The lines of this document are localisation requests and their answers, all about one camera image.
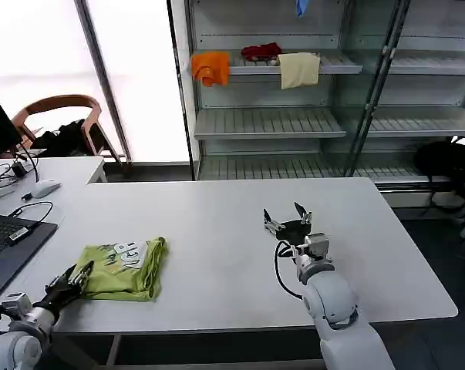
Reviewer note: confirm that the grey shelf behind glass door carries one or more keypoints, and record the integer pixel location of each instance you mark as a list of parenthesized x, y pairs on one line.
[(417, 115)]

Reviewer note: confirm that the lime green t-shirt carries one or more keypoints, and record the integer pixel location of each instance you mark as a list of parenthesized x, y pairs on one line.
[(124, 277)]

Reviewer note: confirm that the grey window post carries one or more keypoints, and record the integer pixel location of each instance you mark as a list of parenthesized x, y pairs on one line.
[(105, 85)]

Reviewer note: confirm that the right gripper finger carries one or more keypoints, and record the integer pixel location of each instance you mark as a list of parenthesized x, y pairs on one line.
[(270, 223), (305, 216)]

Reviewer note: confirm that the black backpack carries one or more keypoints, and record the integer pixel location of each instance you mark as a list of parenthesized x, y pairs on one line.
[(444, 165)]

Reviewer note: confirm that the dark grey laptop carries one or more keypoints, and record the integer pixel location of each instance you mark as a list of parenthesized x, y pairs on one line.
[(12, 246)]

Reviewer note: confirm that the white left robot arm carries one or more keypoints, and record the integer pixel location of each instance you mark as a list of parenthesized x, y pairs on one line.
[(20, 335)]

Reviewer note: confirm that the grey metal shelf with cloths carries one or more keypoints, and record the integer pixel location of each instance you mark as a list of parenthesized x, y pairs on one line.
[(270, 123)]

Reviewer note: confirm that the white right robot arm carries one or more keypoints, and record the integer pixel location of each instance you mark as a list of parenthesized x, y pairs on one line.
[(332, 300)]

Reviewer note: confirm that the black bag on chair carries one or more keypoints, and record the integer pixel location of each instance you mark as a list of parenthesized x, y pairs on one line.
[(64, 138)]

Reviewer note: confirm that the white usb dongle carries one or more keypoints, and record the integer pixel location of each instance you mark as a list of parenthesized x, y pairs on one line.
[(19, 233)]

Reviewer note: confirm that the white computer mouse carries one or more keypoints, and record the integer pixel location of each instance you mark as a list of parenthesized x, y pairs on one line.
[(46, 188)]

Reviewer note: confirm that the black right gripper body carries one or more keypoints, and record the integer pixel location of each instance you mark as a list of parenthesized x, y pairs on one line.
[(294, 231)]

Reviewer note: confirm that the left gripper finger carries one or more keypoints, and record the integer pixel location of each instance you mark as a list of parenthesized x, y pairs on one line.
[(64, 275), (83, 273)]

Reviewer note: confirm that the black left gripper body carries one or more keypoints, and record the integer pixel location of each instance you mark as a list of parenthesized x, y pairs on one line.
[(62, 291)]

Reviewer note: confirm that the black power adapter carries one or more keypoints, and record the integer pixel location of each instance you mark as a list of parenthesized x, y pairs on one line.
[(19, 169)]

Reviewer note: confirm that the brown wooden chair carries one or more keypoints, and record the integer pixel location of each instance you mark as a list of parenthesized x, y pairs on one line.
[(85, 112)]

